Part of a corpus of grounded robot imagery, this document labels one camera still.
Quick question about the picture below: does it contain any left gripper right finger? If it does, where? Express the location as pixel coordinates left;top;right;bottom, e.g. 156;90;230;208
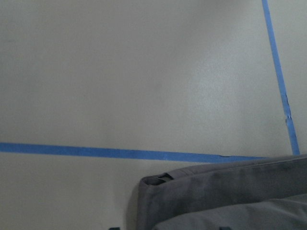
219;226;230;230

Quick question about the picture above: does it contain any dark brown t-shirt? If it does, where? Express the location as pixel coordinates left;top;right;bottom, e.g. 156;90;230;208
136;155;307;230

